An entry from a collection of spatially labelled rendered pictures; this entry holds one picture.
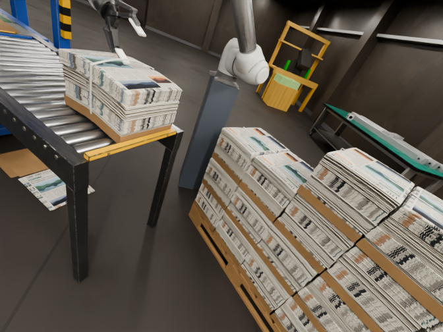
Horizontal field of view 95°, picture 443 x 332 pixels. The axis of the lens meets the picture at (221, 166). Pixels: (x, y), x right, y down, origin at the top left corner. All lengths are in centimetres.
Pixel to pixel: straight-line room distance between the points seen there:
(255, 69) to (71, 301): 155
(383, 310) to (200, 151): 139
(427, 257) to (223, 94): 129
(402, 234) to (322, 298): 46
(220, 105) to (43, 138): 105
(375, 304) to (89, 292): 129
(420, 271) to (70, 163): 115
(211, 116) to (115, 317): 132
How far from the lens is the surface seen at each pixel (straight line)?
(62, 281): 146
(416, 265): 95
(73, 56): 101
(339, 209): 94
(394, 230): 92
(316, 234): 103
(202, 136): 164
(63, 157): 83
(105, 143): 92
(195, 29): 1175
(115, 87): 83
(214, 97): 153
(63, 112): 111
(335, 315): 118
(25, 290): 148
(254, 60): 132
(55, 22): 219
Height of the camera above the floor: 130
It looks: 32 degrees down
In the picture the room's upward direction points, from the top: 24 degrees clockwise
